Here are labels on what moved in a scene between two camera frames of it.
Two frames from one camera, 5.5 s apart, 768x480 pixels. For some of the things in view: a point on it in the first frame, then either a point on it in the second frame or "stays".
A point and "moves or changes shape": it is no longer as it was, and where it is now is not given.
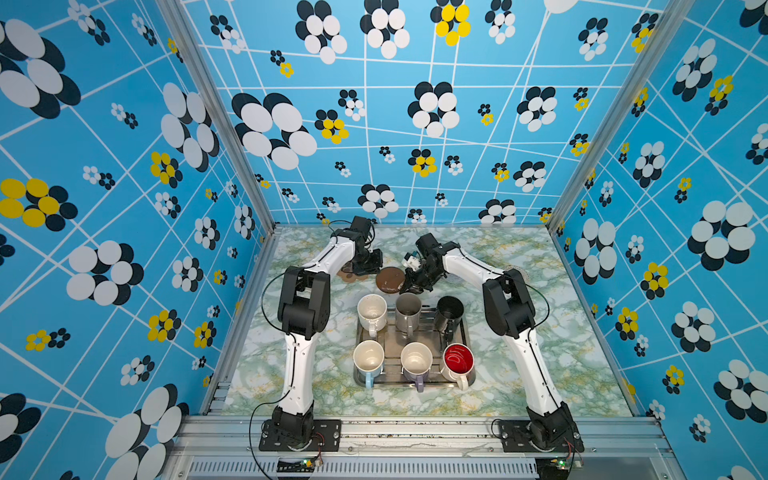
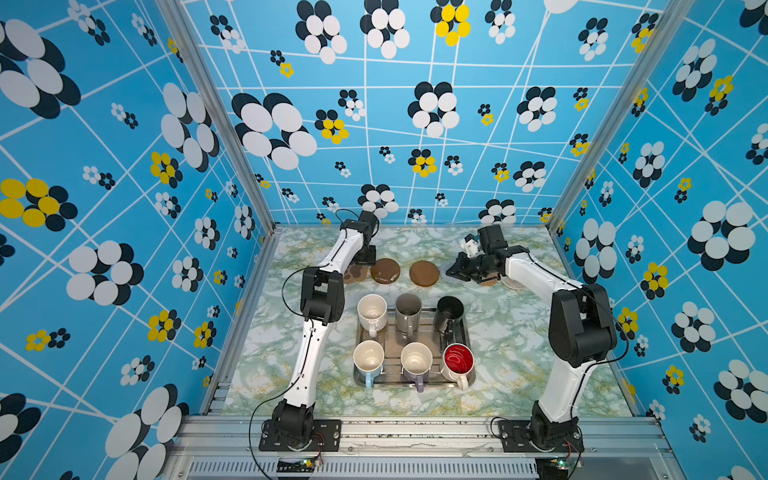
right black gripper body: x=421 y=279 → x=473 y=269
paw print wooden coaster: x=350 y=277 stays
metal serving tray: x=393 y=342 stays
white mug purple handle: x=416 y=360 stays
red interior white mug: x=459 y=365 stays
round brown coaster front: x=390 y=279 moves or changes shape
